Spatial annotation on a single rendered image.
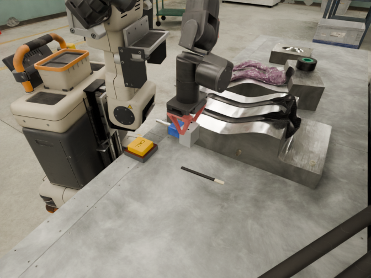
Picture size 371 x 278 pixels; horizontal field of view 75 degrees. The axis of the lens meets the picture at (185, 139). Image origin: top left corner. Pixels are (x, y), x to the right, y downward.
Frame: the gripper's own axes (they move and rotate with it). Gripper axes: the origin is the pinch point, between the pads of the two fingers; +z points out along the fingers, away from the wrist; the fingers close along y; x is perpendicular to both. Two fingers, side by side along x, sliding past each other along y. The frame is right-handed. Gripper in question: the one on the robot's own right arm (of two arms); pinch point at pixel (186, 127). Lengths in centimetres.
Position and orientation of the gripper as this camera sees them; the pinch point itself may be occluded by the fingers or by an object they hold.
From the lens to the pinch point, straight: 66.0
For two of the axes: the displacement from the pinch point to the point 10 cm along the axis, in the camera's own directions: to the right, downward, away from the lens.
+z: -0.2, 7.6, 6.4
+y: 5.2, -5.4, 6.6
